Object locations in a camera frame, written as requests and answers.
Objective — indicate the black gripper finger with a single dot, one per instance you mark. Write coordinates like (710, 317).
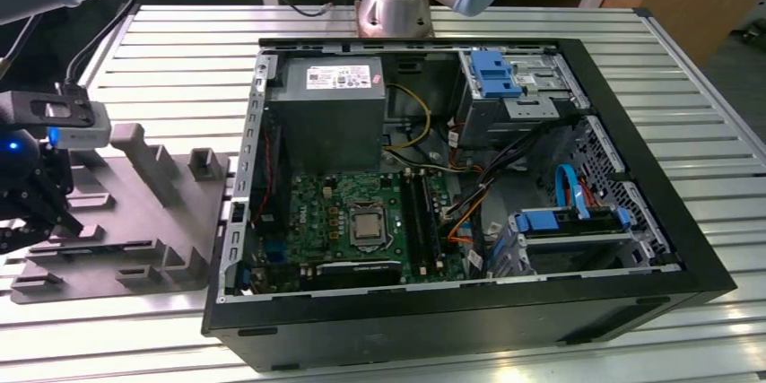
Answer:
(56, 185)
(24, 235)

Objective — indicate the blue RAM stick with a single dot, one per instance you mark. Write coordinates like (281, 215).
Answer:
(101, 248)

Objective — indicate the dark RAM stick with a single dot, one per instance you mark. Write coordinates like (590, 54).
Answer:
(433, 221)

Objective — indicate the grey parts rack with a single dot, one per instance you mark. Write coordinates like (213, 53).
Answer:
(143, 221)

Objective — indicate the green motherboard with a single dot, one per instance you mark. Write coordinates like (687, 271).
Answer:
(311, 221)

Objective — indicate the grey power supply unit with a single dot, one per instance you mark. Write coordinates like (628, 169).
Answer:
(328, 132)

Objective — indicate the silver CPU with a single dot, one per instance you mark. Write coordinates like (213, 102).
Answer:
(367, 226)

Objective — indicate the black graphics card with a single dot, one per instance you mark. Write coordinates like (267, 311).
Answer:
(359, 277)

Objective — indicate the black open PC case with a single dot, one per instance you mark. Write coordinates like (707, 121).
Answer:
(419, 329)

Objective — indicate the blue drive latch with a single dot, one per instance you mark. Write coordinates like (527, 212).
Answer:
(494, 73)

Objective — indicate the hard disk in blue carrier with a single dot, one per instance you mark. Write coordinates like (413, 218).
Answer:
(538, 223)

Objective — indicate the metal drive cage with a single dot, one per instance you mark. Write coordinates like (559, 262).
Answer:
(538, 109)

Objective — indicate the metal disk bay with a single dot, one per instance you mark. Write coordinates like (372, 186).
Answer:
(574, 240)

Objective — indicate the dark chair base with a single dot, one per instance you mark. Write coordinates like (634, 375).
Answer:
(755, 32)

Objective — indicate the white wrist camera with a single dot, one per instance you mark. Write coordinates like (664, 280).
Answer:
(84, 136)

